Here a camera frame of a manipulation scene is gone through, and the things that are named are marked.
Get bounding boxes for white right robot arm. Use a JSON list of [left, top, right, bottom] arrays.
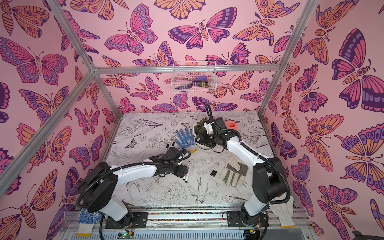
[[205, 103, 291, 226]]

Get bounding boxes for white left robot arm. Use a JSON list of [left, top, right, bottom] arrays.
[[76, 147, 191, 226]]

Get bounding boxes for white potted green plant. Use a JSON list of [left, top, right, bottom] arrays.
[[193, 118, 211, 150]]

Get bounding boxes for blue dotted knit glove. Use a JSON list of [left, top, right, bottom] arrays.
[[175, 129, 196, 151]]

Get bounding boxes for beige leather work glove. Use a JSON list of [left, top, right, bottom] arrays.
[[220, 155, 249, 187]]

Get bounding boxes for white cotton glove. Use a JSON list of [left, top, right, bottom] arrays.
[[270, 197, 296, 229]]

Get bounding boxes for blue dotted glove at base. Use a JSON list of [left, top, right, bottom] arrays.
[[75, 208, 102, 238]]

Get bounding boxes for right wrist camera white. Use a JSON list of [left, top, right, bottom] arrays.
[[204, 121, 214, 135]]

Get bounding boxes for white wire wall basket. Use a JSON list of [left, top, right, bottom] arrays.
[[170, 61, 218, 94]]

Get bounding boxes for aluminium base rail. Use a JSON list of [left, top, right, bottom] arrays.
[[59, 205, 313, 240]]

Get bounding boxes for aluminium frame horizontal bar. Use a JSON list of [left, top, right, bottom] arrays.
[[94, 64, 280, 75]]

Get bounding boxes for aluminium frame post left rear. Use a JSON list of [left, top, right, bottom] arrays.
[[47, 0, 121, 118]]

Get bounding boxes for aluminium frame post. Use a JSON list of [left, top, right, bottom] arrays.
[[47, 0, 121, 118], [258, 0, 318, 117]]

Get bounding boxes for aluminium frame post right rear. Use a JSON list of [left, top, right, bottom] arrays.
[[258, 0, 318, 117]]

